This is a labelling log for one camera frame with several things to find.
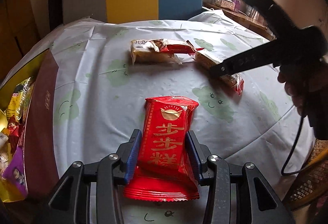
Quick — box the red beige biscuit packet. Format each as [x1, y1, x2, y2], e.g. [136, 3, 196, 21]
[130, 38, 205, 65]

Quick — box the person right hand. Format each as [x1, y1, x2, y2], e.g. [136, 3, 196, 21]
[278, 60, 327, 140]

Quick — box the wicker chair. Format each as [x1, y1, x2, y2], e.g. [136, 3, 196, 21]
[283, 139, 327, 211]

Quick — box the purple packet on side table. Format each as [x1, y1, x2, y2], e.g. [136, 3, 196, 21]
[231, 0, 240, 12]

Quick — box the red cake snack packet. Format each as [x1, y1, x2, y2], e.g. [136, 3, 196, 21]
[123, 96, 200, 202]

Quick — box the gold tin box maroon rim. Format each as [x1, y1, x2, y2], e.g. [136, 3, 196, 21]
[1, 49, 59, 202]

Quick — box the tissue box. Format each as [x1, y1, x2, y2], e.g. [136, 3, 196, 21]
[212, 0, 235, 11]

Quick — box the clear oat bar packet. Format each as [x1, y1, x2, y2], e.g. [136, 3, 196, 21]
[194, 50, 245, 96]

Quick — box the wooden cabinet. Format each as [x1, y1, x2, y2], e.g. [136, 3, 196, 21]
[0, 0, 40, 80]

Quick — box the wooden side table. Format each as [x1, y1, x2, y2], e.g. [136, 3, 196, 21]
[203, 2, 275, 41]

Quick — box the purple snack packet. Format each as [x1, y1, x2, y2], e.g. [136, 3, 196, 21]
[2, 146, 28, 198]

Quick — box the small red candy packet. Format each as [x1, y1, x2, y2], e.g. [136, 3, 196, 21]
[7, 122, 21, 154]

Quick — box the black cable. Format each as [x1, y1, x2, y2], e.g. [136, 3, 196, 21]
[281, 108, 317, 176]

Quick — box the yellow snack packet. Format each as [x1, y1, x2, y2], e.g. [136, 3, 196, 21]
[6, 77, 33, 122]

